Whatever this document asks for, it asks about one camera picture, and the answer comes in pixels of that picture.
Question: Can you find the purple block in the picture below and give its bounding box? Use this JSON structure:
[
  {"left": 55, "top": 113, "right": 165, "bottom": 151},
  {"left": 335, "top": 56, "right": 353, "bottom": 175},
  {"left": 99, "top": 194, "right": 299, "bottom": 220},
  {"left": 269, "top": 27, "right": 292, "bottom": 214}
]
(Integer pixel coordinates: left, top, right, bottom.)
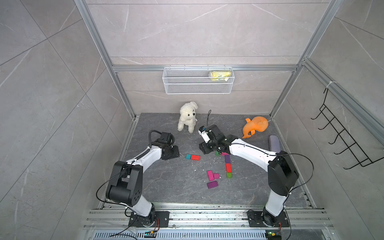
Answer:
[
  {"left": 207, "top": 181, "right": 219, "bottom": 189},
  {"left": 225, "top": 155, "right": 231, "bottom": 164}
]

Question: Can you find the red block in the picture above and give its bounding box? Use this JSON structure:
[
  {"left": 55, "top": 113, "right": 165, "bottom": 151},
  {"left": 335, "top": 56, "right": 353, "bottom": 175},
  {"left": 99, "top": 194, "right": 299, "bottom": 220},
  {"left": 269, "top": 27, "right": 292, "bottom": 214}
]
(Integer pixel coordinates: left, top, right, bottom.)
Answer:
[
  {"left": 226, "top": 164, "right": 232, "bottom": 173},
  {"left": 191, "top": 155, "right": 201, "bottom": 161}
]

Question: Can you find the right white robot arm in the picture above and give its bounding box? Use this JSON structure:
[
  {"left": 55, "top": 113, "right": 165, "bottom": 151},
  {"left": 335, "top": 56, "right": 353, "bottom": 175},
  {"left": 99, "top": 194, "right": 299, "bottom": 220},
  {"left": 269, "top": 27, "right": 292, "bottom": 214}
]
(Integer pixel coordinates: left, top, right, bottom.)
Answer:
[{"left": 199, "top": 133, "right": 299, "bottom": 227}]

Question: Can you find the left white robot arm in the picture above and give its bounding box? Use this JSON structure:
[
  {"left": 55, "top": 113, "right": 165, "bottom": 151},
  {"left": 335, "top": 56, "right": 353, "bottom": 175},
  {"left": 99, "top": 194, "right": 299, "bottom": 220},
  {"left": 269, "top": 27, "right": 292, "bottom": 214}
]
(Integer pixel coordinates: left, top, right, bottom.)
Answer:
[{"left": 106, "top": 130, "right": 180, "bottom": 226}]

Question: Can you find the white plush dog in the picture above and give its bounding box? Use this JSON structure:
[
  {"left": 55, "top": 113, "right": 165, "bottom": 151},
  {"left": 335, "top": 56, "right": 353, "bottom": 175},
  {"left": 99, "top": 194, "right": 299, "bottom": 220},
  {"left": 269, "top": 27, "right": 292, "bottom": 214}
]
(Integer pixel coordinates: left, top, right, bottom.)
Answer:
[{"left": 178, "top": 102, "right": 198, "bottom": 134}]

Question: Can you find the purple block flat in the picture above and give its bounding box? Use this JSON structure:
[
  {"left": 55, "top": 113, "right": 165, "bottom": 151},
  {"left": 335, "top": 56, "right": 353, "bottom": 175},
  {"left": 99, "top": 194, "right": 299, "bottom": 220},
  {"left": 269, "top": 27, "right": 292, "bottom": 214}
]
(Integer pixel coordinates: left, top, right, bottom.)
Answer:
[{"left": 207, "top": 181, "right": 219, "bottom": 189}]

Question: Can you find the orange toy watering can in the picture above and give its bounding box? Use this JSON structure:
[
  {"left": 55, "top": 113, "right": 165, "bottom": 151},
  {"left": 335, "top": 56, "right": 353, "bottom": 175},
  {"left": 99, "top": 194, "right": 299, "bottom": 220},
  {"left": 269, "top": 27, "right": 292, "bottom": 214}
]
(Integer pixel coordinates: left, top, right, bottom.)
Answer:
[{"left": 242, "top": 117, "right": 269, "bottom": 139}]

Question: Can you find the purple glasses case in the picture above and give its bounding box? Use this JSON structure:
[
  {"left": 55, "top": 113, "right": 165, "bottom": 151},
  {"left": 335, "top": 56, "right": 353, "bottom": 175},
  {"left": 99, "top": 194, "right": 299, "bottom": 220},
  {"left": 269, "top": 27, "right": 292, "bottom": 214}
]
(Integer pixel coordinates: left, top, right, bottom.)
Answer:
[{"left": 269, "top": 135, "right": 281, "bottom": 153}]

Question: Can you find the yellow packet in basket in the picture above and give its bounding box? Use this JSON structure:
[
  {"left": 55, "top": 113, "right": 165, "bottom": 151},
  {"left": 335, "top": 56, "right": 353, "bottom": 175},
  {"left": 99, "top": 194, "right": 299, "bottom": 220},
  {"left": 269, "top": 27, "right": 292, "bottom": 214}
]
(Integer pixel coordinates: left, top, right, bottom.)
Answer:
[{"left": 209, "top": 71, "right": 232, "bottom": 82}]

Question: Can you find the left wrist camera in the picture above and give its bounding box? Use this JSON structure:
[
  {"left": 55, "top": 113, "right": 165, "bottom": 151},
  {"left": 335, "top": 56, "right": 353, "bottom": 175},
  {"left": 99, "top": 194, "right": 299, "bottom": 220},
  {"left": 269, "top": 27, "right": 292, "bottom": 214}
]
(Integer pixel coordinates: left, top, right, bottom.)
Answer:
[{"left": 157, "top": 132, "right": 175, "bottom": 147}]

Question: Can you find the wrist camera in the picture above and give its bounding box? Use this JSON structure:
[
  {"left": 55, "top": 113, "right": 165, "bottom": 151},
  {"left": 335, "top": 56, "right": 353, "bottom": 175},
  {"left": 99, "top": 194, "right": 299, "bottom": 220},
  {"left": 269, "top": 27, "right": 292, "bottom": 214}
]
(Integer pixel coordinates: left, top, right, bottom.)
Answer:
[
  {"left": 157, "top": 132, "right": 175, "bottom": 147},
  {"left": 199, "top": 125, "right": 225, "bottom": 143}
]

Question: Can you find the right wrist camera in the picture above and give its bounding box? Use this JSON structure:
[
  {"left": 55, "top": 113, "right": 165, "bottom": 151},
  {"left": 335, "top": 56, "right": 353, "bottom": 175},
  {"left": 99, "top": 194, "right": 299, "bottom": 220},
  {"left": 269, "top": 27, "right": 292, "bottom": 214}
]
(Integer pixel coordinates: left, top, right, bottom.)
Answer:
[{"left": 199, "top": 125, "right": 225, "bottom": 143}]

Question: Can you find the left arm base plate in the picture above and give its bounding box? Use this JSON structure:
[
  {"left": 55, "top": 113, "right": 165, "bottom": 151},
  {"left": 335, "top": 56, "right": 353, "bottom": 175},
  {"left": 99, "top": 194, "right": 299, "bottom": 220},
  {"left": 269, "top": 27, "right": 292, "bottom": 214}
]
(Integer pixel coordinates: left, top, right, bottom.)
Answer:
[{"left": 129, "top": 211, "right": 170, "bottom": 228}]

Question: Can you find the white wire mesh basket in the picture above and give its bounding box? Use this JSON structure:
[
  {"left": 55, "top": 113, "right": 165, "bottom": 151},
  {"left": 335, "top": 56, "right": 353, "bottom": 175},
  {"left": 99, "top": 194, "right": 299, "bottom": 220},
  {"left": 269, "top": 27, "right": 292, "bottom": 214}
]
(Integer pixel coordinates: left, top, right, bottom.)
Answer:
[{"left": 162, "top": 66, "right": 235, "bottom": 95}]

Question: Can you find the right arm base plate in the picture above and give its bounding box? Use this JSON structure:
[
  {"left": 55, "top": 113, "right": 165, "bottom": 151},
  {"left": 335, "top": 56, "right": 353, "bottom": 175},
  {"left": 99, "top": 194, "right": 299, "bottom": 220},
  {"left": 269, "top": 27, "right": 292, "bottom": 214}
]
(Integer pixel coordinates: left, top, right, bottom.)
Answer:
[{"left": 247, "top": 210, "right": 290, "bottom": 228}]

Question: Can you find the aluminium mounting rail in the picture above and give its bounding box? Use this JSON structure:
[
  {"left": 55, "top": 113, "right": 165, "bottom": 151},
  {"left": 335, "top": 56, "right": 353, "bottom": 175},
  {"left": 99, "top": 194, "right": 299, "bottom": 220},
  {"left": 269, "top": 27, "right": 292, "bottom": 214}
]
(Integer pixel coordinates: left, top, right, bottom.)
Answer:
[{"left": 77, "top": 203, "right": 339, "bottom": 240}]

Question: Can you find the black wire hook rack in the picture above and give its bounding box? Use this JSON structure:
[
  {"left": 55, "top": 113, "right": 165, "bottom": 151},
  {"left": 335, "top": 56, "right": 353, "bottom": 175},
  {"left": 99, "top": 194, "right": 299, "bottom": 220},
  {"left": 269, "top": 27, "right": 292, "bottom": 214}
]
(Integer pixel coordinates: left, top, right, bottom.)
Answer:
[{"left": 311, "top": 88, "right": 384, "bottom": 170}]

